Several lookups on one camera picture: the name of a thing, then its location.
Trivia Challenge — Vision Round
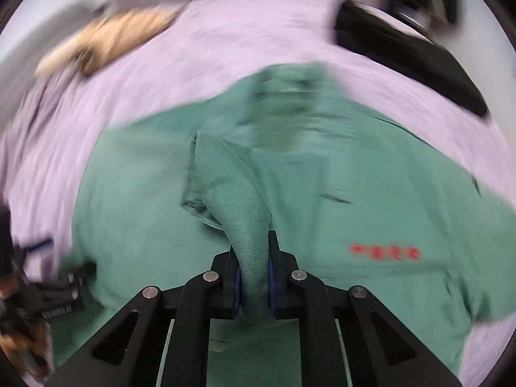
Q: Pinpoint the green work jacket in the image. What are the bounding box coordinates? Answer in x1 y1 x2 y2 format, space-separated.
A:
52 64 515 386

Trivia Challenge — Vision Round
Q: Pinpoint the beige striped folded garment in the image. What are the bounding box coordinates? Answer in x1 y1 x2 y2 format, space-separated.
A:
35 7 180 78

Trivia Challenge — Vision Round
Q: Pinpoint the lilac bed cover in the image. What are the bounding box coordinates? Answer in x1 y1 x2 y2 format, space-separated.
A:
0 0 516 387

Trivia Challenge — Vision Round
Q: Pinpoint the black folded garment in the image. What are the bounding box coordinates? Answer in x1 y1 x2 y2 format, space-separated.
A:
334 0 490 118

